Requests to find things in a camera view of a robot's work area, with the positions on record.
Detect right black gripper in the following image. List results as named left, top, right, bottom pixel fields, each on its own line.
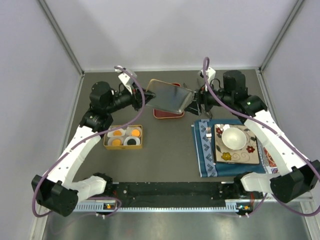
left=184, top=79, right=234, bottom=116

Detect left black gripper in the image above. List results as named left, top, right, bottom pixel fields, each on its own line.
left=105, top=82, right=156, bottom=114

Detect metal tongs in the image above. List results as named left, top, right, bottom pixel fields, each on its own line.
left=184, top=78, right=213, bottom=119

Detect silver tin lid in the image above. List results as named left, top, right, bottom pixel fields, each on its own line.
left=146, top=79, right=194, bottom=114

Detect orange cookie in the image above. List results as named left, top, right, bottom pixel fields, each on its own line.
left=111, top=138, right=122, bottom=146
left=113, top=130, right=123, bottom=136
left=131, top=129, right=141, bottom=138

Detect orange cookie top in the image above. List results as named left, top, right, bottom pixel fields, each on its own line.
left=113, top=130, right=123, bottom=136

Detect black sandwich cookie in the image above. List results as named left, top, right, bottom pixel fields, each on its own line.
left=127, top=138, right=137, bottom=146

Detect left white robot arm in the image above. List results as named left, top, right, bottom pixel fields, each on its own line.
left=31, top=81, right=156, bottom=218

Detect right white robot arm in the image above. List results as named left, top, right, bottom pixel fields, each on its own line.
left=187, top=68, right=320, bottom=204

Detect red lacquer tray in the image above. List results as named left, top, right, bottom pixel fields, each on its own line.
left=150, top=82, right=188, bottom=120

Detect silver fork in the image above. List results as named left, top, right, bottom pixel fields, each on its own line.
left=206, top=126, right=216, bottom=165

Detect white paper cup top-right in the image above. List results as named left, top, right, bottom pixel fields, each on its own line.
left=125, top=126, right=142, bottom=138

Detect gold cookie tin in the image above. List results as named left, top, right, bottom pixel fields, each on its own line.
left=103, top=125, right=144, bottom=150

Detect white paper cup top-left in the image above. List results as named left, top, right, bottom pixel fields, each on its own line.
left=107, top=128, right=126, bottom=138

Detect white paper cup bottom-right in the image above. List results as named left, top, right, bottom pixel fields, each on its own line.
left=123, top=136, right=141, bottom=146

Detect white bowl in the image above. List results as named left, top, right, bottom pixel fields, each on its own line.
left=221, top=127, right=247, bottom=150

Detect blue patterned cloth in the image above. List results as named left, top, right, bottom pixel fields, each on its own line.
left=192, top=119, right=266, bottom=178

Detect floral square plate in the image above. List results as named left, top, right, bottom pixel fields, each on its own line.
left=213, top=124, right=260, bottom=165

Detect colourful patterned cloth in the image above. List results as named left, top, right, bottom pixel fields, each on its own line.
left=259, top=146, right=278, bottom=174

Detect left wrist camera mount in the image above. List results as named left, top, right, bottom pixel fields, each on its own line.
left=115, top=69, right=137, bottom=95

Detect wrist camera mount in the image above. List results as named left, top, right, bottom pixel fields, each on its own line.
left=198, top=67, right=216, bottom=83
left=115, top=69, right=137, bottom=95

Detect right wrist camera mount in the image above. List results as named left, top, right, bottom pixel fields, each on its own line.
left=198, top=67, right=216, bottom=83

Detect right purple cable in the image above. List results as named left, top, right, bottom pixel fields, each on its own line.
left=202, top=56, right=320, bottom=218

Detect purple cable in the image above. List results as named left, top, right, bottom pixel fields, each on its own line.
left=32, top=65, right=146, bottom=218
left=202, top=56, right=320, bottom=218

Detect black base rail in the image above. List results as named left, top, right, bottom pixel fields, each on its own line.
left=84, top=181, right=263, bottom=208

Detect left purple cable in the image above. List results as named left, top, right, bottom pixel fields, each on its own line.
left=32, top=65, right=146, bottom=218

